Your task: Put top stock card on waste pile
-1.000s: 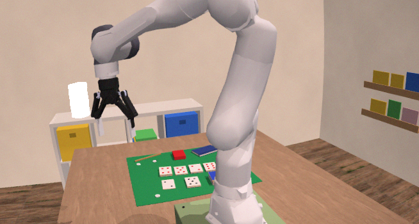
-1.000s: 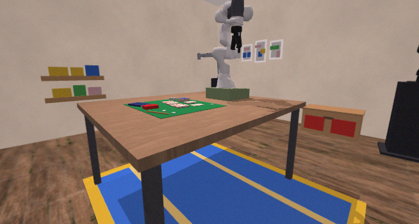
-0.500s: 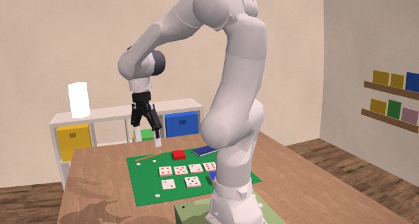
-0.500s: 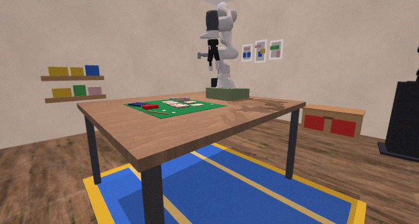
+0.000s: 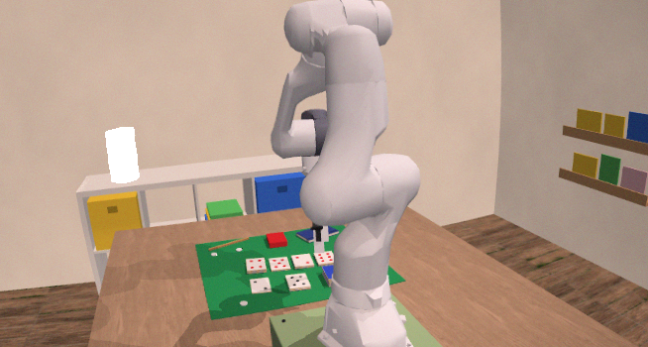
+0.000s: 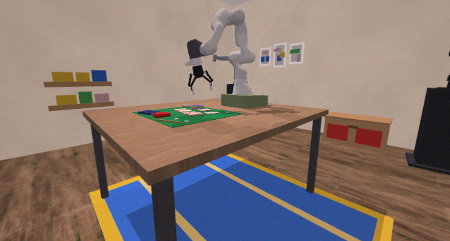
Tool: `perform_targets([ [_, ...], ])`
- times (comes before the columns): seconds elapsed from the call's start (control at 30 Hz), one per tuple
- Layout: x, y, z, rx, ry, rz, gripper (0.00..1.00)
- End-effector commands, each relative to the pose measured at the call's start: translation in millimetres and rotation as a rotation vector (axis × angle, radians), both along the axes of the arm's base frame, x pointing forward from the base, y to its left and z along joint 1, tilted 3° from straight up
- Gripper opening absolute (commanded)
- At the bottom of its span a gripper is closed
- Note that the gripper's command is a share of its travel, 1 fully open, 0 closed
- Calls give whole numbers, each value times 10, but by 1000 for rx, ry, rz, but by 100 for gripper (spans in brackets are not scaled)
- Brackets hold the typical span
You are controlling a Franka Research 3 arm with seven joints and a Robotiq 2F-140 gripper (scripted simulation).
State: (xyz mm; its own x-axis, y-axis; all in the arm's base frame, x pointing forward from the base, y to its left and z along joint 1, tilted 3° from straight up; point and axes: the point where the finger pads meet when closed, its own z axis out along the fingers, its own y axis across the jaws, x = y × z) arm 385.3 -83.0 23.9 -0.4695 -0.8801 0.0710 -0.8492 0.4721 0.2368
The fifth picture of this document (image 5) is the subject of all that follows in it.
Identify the green felt mat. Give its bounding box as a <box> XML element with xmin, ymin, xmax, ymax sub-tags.
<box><xmin>195</xmin><ymin>229</ymin><xmax>331</xmax><ymax>320</ymax></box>

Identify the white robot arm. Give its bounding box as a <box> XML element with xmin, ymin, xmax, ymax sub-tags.
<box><xmin>270</xmin><ymin>0</ymin><xmax>421</xmax><ymax>347</ymax></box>

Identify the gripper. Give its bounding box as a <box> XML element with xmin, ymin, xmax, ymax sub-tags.
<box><xmin>311</xmin><ymin>222</ymin><xmax>329</xmax><ymax>253</ymax></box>

